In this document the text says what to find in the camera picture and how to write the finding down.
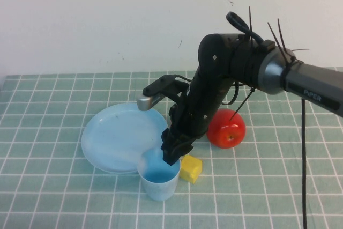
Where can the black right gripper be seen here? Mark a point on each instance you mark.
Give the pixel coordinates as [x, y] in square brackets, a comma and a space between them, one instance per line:
[195, 111]

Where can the light blue plastic cup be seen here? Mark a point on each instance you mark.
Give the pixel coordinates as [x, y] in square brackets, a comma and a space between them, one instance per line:
[159, 183]

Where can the black and grey right robot arm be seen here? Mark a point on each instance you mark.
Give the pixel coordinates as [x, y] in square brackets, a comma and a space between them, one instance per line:
[268, 65]

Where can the light blue plate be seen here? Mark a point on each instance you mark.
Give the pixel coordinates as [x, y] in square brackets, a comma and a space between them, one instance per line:
[120, 135]

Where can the yellow block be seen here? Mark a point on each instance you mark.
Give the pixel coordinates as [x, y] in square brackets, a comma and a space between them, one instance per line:
[190, 170]

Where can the red apple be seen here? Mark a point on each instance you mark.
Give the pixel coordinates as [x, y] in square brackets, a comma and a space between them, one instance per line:
[227, 132]

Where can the black zip tie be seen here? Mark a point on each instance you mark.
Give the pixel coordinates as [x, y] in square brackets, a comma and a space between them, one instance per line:
[282, 38]
[277, 40]
[250, 21]
[241, 104]

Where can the green checkered tablecloth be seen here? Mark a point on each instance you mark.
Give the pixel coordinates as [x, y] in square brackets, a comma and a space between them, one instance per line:
[53, 186]

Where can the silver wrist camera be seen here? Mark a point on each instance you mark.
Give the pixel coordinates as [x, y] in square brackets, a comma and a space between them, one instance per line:
[147, 102]

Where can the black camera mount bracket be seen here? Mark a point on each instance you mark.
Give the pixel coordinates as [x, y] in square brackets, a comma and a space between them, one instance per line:
[163, 84]

